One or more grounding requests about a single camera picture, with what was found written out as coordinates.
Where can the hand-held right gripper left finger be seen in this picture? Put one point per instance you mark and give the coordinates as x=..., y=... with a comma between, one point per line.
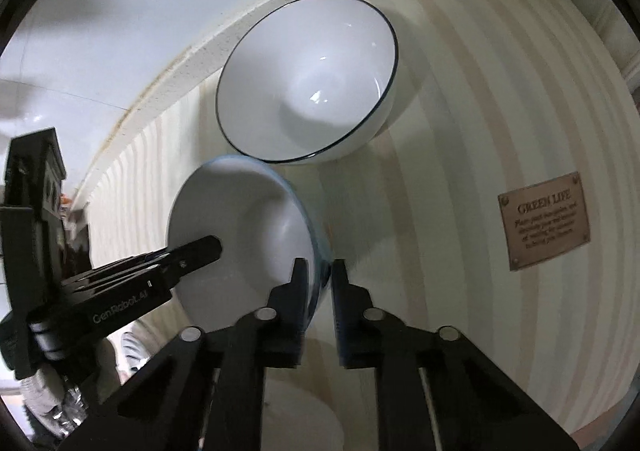
x=295, y=301

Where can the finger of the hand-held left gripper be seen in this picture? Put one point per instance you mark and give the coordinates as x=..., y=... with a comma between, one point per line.
x=197, y=253

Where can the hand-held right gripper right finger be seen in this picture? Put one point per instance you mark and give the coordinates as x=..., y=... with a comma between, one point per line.
x=340, y=321

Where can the white bowl with blue pattern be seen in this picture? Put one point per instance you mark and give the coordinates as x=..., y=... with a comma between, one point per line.
x=240, y=211

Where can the white plate with blue stripes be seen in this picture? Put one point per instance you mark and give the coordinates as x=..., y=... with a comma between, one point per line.
x=135, y=348

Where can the white bowl with dark rim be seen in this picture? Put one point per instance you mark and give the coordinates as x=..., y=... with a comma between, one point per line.
x=310, y=81

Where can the striped cat-print tablecloth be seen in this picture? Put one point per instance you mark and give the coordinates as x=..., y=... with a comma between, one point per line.
x=450, y=131

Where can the brown label patch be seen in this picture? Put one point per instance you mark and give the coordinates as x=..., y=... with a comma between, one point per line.
x=545, y=221

